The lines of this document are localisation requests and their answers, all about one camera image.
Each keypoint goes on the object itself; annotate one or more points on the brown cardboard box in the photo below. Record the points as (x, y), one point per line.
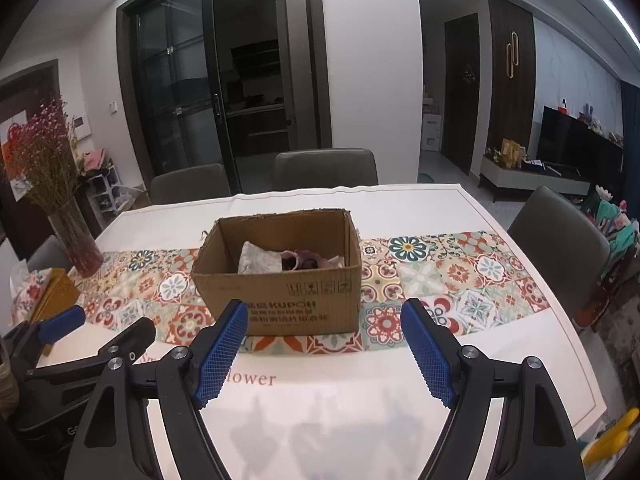
(308, 302)

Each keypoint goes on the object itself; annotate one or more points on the white shelf rack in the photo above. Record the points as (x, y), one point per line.
(106, 194)

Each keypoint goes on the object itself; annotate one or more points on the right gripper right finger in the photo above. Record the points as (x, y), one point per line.
(447, 367)

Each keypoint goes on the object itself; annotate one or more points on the grey dining chair left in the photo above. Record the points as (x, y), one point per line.
(190, 184)

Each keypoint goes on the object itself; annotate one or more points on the black television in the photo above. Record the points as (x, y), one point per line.
(571, 145)

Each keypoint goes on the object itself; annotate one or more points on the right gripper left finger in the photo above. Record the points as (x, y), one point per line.
(187, 378)

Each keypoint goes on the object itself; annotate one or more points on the grey dining chair right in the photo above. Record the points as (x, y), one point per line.
(567, 250)

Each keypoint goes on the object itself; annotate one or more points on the floral linen pouch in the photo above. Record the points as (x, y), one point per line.
(256, 260)

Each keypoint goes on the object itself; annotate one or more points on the grey dining chair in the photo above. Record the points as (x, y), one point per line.
(190, 184)
(567, 250)
(328, 168)

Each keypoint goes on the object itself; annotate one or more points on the white patterned tablecloth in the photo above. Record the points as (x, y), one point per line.
(332, 391)

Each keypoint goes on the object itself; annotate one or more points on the white tv cabinet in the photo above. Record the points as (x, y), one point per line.
(516, 182)

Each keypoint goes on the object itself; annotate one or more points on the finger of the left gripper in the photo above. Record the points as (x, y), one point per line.
(62, 324)
(130, 344)

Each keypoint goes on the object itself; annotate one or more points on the mauve fleece towel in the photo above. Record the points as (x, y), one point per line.
(306, 260)

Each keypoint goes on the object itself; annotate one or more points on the grey dining chair middle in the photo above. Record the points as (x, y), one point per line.
(328, 168)

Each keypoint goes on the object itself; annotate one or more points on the glass vase with dried flowers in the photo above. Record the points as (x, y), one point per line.
(42, 163)

